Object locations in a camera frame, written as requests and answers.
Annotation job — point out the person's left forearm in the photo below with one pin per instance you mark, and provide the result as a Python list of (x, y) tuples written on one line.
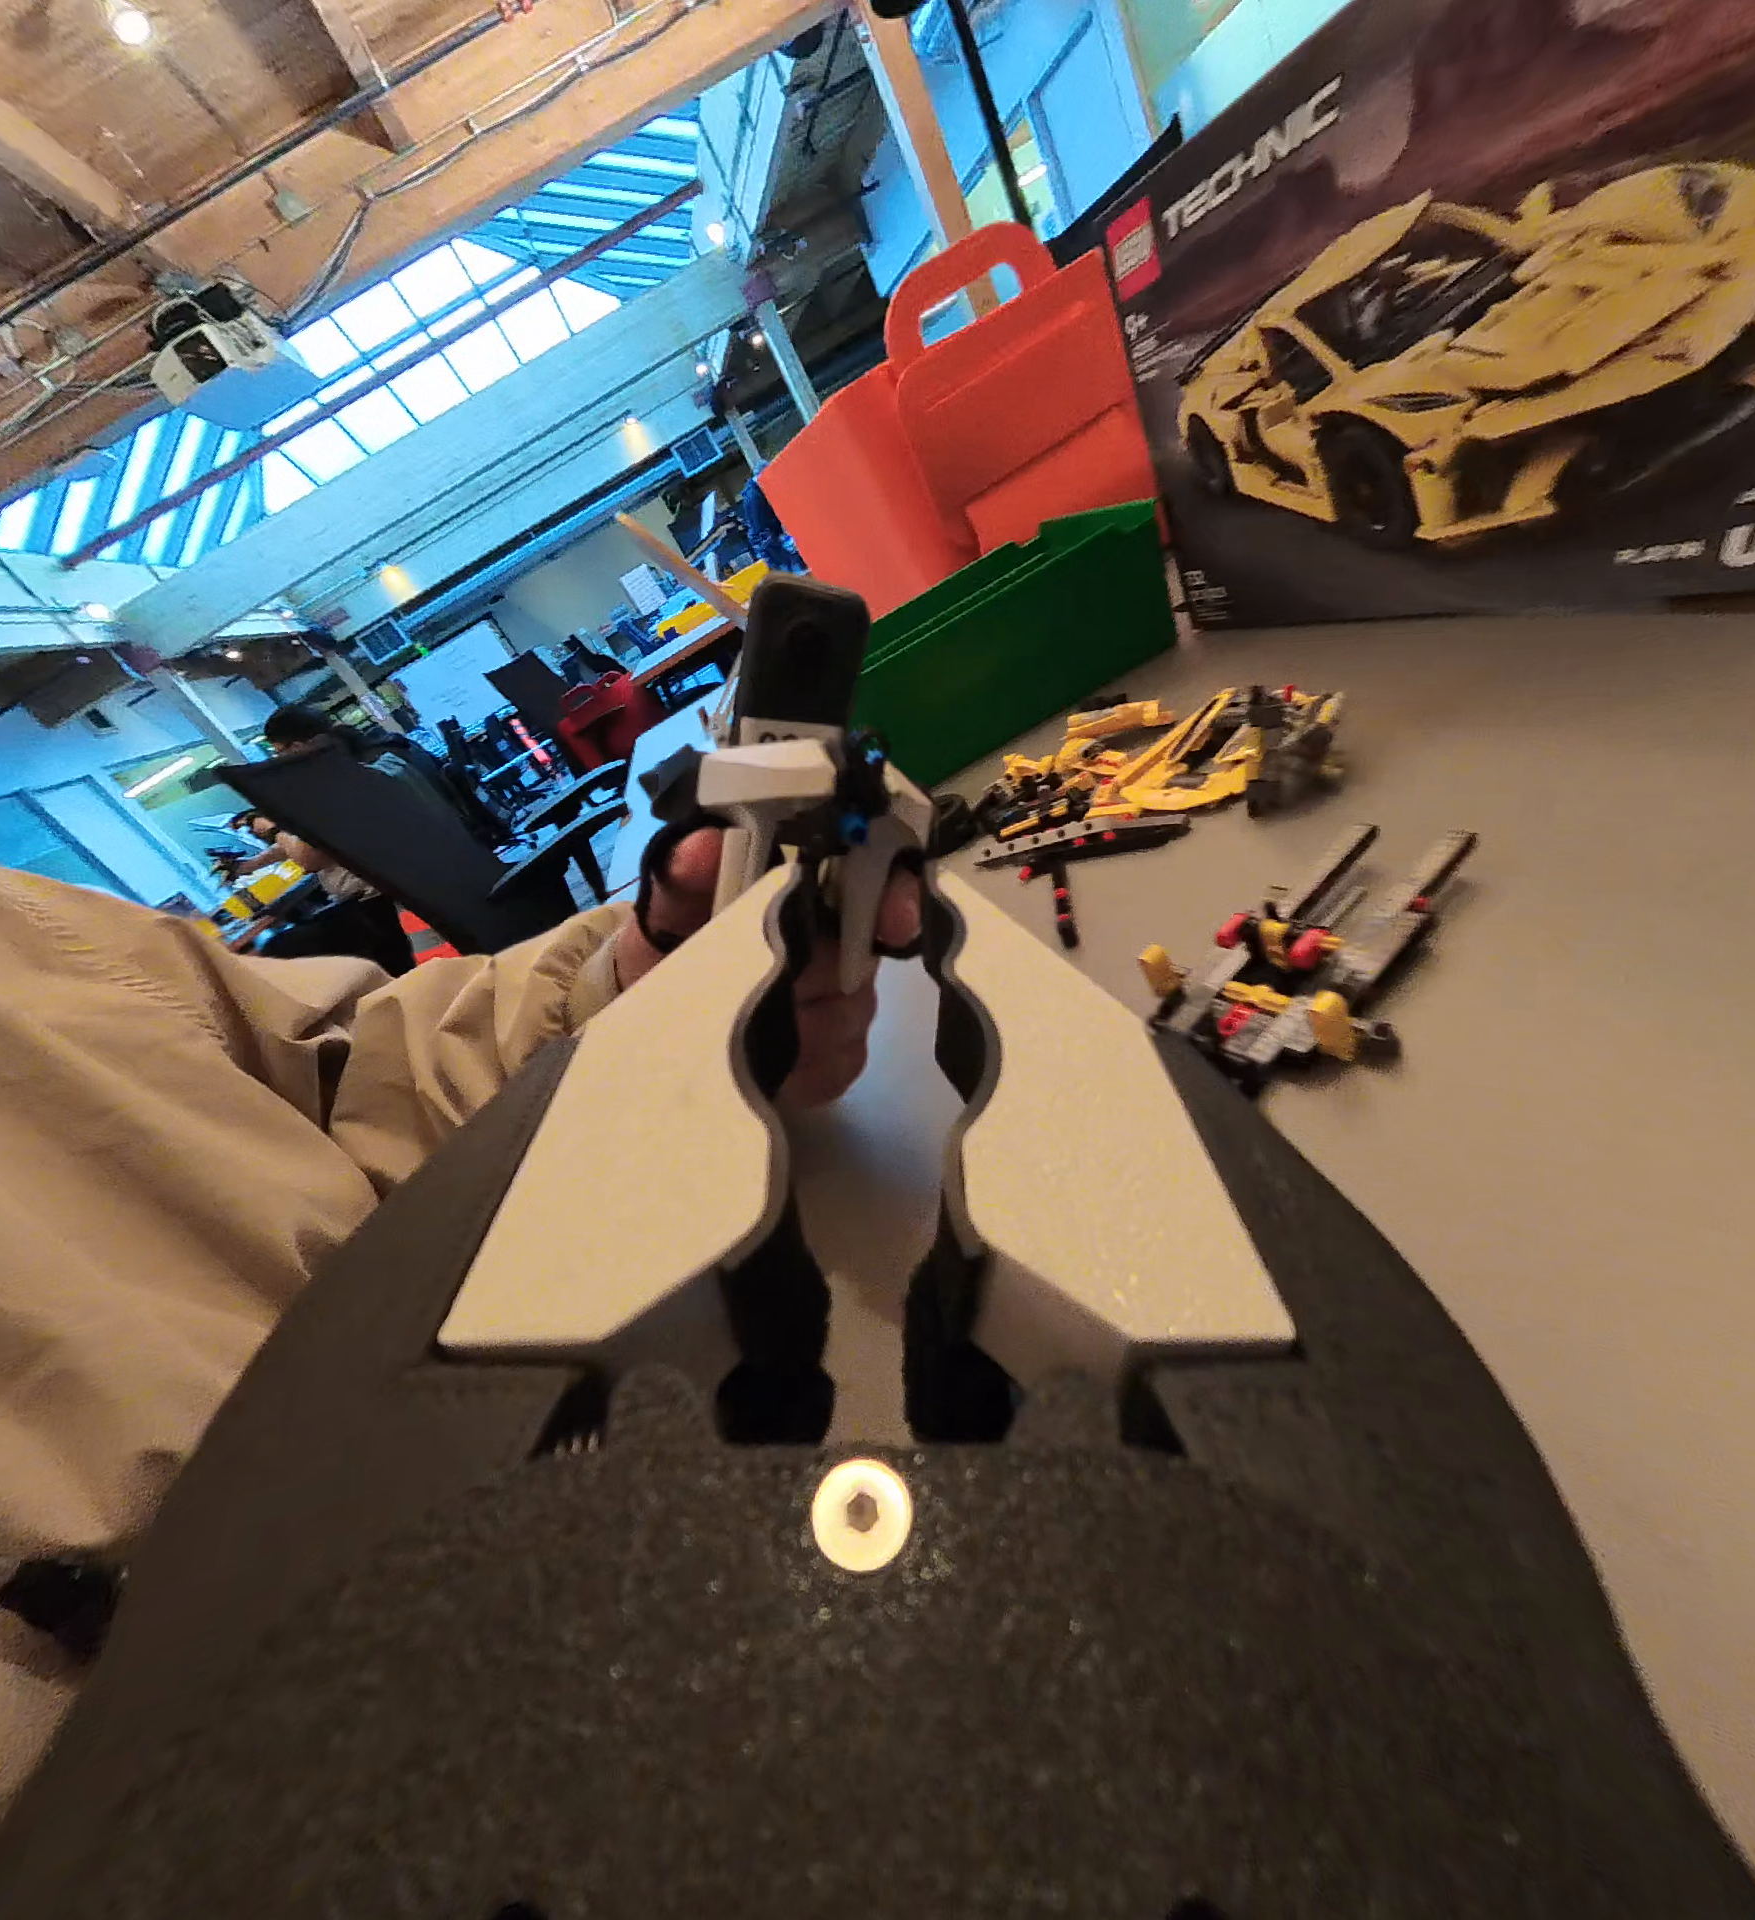
[(487, 1021)]

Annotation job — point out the white ceiling camera unit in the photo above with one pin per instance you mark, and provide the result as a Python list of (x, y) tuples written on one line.
[(210, 345)]

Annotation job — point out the black grey brick chassis assembly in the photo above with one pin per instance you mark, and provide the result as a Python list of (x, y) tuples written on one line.
[(1267, 990)]

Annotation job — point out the black office chair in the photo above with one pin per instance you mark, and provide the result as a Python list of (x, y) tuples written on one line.
[(381, 826)]

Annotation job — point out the grey yellow brick chunk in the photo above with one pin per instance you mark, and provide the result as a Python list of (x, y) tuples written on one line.
[(1289, 750)]

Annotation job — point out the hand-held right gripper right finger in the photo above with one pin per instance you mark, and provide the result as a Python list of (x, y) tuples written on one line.
[(1118, 1201)]

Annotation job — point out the red plastic storage box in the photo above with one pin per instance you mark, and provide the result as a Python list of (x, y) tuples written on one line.
[(967, 450)]

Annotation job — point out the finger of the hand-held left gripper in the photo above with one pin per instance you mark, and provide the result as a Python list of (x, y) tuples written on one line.
[(749, 781), (885, 886)]

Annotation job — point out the thin black pole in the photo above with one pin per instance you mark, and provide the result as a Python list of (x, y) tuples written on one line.
[(985, 105)]

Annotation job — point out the black beam with red pin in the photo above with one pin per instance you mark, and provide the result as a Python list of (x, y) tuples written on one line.
[(1060, 909)]

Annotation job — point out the ceiling spot light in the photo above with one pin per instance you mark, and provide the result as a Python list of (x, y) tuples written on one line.
[(132, 23)]

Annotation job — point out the person's left hand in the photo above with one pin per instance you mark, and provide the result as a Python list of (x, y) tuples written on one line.
[(832, 1036)]

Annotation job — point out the black toy wheel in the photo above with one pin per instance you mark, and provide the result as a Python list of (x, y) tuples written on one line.
[(955, 827)]

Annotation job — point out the green plastic storage box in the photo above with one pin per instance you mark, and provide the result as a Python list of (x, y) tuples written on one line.
[(1028, 661)]

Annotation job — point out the dark toy car set box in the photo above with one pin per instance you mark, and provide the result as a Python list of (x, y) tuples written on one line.
[(1416, 149)]

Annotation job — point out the red office chair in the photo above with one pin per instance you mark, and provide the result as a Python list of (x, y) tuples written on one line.
[(607, 721)]

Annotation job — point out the yellow brick panel assembly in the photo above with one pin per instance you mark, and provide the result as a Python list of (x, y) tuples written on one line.
[(1147, 781)]

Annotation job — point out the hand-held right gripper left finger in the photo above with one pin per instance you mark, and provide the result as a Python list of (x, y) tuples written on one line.
[(622, 1184)]

